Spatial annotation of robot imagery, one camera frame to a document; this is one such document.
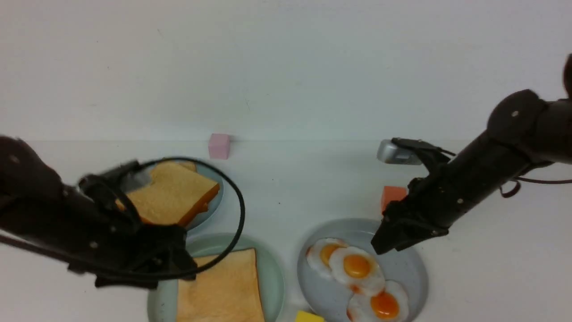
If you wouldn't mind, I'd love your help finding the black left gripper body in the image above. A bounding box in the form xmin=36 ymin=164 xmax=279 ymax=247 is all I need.
xmin=94 ymin=223 xmax=198 ymax=289

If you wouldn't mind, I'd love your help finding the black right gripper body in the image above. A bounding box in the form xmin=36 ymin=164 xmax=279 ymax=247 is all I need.
xmin=370 ymin=178 xmax=449 ymax=254

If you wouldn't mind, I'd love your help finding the toast slice top stack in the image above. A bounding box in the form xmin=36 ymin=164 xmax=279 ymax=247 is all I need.
xmin=115 ymin=161 xmax=220 ymax=227

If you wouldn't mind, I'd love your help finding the toast slice stack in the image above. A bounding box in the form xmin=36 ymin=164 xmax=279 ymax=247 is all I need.
xmin=115 ymin=161 xmax=220 ymax=227
xmin=177 ymin=161 xmax=198 ymax=173

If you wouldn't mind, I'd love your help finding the fried egg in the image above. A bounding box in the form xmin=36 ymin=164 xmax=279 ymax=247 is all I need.
xmin=346 ymin=280 xmax=409 ymax=322
xmin=305 ymin=237 xmax=386 ymax=296

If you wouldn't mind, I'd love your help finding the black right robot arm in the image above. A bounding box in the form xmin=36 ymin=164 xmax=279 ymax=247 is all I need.
xmin=370 ymin=57 xmax=572 ymax=254

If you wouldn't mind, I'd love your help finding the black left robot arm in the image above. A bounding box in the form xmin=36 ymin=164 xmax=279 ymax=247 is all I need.
xmin=0 ymin=136 xmax=198 ymax=290

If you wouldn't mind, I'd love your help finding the green sandwich plate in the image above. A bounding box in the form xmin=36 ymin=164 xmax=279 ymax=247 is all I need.
xmin=147 ymin=235 xmax=285 ymax=322

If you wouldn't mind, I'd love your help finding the orange cube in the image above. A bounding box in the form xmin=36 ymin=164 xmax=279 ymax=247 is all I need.
xmin=380 ymin=186 xmax=408 ymax=214

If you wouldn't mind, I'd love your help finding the grey egg plate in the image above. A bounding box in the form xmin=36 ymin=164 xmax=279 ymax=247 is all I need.
xmin=297 ymin=218 xmax=429 ymax=322

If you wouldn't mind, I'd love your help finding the blue bread plate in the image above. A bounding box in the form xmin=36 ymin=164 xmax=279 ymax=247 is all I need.
xmin=134 ymin=160 xmax=225 ymax=231

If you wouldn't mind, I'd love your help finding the toast slice bottom stack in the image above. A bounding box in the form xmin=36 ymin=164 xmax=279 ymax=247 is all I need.
xmin=177 ymin=161 xmax=198 ymax=173

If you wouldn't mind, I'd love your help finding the toast slice on green plate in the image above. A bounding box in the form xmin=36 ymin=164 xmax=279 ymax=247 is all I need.
xmin=176 ymin=248 xmax=265 ymax=322

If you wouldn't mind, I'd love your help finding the pink cube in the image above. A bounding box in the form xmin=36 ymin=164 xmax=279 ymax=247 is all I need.
xmin=208 ymin=134 xmax=231 ymax=160

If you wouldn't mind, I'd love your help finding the yellow cube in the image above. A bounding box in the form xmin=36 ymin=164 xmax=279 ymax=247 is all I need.
xmin=294 ymin=310 xmax=325 ymax=322

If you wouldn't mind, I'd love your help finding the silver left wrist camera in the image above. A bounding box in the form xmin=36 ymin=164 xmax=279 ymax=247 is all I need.
xmin=120 ymin=169 xmax=151 ymax=194

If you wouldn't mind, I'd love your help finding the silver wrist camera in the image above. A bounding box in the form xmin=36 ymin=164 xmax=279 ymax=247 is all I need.
xmin=120 ymin=169 xmax=151 ymax=194
xmin=376 ymin=140 xmax=422 ymax=165

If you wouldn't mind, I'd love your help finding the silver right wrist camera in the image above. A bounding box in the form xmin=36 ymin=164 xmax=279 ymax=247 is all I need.
xmin=376 ymin=140 xmax=422 ymax=165

